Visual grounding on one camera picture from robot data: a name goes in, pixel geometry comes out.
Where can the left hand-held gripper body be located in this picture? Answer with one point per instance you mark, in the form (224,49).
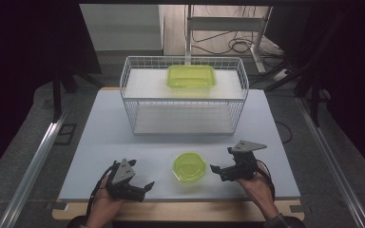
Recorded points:
(123,183)

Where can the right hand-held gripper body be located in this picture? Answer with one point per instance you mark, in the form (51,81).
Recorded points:
(244,161)

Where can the round green plastic container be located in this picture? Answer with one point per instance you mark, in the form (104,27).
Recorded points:
(189,167)

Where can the rectangular green plastic container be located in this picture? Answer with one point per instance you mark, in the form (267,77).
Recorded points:
(190,76)

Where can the person's left hand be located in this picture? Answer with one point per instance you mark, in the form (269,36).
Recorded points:
(104,205)

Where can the person's right hand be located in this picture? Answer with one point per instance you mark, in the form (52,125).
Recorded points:
(256,190)

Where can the black floor plate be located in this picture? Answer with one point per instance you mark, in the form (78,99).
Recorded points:
(65,134)

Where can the black metal stand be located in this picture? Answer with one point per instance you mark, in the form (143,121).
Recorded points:
(57,95)
(313,91)

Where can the white cabinet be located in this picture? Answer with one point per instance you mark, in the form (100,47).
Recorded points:
(120,28)

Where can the dark curtain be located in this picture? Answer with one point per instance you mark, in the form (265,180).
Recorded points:
(361,79)
(19,63)

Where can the aluminium rail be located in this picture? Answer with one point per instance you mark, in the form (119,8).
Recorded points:
(34,161)
(332,164)

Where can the white metal desk frame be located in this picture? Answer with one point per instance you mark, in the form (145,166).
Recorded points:
(225,23)

